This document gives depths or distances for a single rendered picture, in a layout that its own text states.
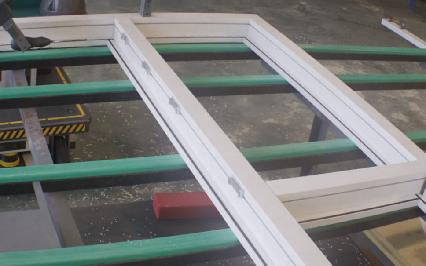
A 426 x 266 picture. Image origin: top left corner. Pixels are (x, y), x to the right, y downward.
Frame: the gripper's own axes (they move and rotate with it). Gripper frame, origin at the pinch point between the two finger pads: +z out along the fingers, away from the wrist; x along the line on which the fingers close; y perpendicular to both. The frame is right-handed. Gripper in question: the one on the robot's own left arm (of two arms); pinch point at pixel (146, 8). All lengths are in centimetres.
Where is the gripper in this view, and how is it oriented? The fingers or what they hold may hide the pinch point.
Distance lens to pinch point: 175.6
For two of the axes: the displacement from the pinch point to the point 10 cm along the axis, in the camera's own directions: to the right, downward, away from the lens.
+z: -1.5, 8.7, 4.7
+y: 9.1, -0.7, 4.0
